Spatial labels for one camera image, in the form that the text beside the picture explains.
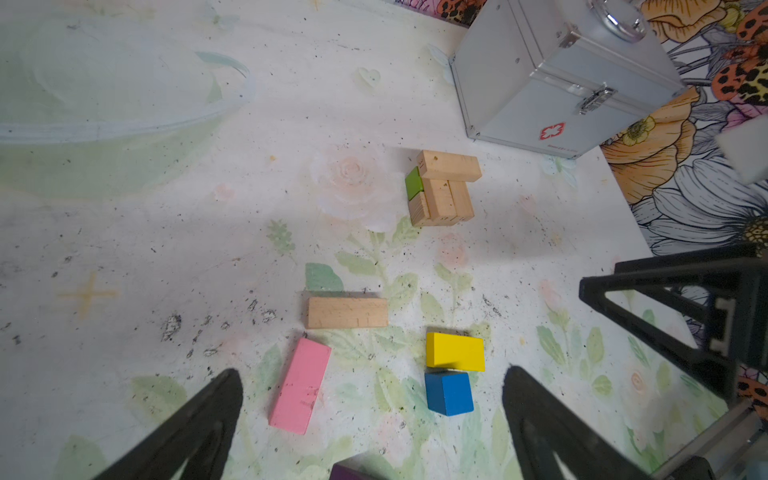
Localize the purple wood block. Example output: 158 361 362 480
329 463 377 480

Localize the green wood block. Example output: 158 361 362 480
405 167 424 201

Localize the blue wood block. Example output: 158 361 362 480
424 371 474 416

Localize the aluminium front rail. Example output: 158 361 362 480
651 400 767 480

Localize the pink wood block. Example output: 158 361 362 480
268 338 332 435

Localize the silver aluminium case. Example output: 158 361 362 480
450 0 685 158

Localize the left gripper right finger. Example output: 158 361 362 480
502 365 648 479

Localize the yellow wood block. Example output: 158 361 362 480
426 332 485 372

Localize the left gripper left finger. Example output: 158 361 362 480
97 368 243 479

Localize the natural wood block with hole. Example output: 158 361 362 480
417 150 482 182

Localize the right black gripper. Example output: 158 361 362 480
579 243 767 402

